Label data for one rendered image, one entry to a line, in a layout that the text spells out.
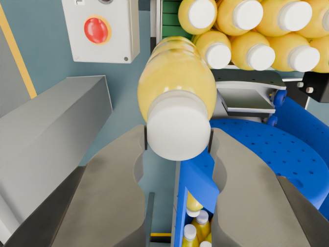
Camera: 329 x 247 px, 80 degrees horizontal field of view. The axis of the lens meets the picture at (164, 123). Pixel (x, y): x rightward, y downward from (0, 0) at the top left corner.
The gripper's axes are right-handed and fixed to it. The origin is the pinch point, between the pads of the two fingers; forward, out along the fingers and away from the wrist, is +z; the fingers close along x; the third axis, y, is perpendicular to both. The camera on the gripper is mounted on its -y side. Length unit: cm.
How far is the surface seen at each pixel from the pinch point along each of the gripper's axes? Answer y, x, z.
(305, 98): 42, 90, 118
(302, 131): 43, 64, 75
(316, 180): 18.3, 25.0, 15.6
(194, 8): -6.9, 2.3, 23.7
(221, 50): -1.1, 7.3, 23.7
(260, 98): 10.9, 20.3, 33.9
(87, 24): -4.5, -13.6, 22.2
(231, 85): 10.1, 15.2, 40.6
